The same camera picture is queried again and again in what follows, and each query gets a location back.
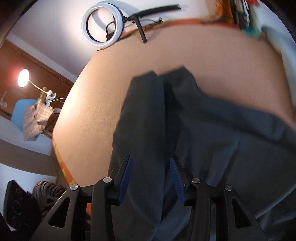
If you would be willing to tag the light blue chair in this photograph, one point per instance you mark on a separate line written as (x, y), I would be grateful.
(18, 113)

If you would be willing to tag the folded metal tripod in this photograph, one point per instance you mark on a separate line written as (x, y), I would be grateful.
(242, 12)

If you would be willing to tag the folded light blue jeans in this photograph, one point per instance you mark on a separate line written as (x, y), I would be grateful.
(286, 48)

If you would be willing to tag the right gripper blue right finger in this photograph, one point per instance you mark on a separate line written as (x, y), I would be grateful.
(195, 193)

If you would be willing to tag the white clip desk lamp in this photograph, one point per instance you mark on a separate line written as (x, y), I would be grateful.
(24, 79)

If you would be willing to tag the beige checkered cloth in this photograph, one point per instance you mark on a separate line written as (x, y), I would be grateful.
(35, 120)

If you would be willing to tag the orange patterned scarf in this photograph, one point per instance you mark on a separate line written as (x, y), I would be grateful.
(225, 14)

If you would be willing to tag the brown wooden door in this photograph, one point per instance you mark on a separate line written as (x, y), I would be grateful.
(13, 61)

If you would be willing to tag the dark grey pants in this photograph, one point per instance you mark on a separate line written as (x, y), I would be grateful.
(220, 143)

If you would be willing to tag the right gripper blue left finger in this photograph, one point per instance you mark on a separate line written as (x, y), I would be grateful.
(109, 191)

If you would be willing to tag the white ring light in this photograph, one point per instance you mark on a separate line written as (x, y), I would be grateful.
(109, 18)

